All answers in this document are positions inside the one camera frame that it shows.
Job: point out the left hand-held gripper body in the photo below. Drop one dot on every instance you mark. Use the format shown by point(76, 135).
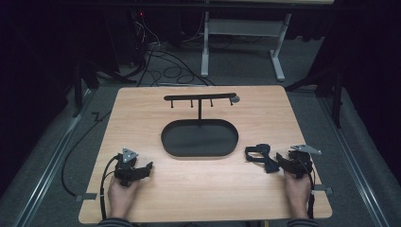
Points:
point(126, 171)

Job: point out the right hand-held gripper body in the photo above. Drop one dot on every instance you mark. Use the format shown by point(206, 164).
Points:
point(301, 164)

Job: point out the black bow tie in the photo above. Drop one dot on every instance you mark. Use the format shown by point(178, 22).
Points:
point(264, 151)

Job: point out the person's left hand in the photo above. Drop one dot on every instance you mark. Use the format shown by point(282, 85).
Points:
point(121, 198)

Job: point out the person's right hand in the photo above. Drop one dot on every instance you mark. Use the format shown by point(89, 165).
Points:
point(298, 195)

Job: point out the black hook rack with tray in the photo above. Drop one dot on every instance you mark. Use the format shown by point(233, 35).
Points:
point(199, 140)

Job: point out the black metal stand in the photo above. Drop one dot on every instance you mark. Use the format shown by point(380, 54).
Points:
point(337, 101)
point(80, 91)

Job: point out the grey table bracket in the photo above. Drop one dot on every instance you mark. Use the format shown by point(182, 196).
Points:
point(323, 189)
point(85, 197)

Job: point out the metal floor rail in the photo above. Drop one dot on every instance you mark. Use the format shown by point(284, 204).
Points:
point(47, 167)
point(356, 167)

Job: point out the white desk frame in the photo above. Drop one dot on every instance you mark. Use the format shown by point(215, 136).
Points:
point(242, 27)

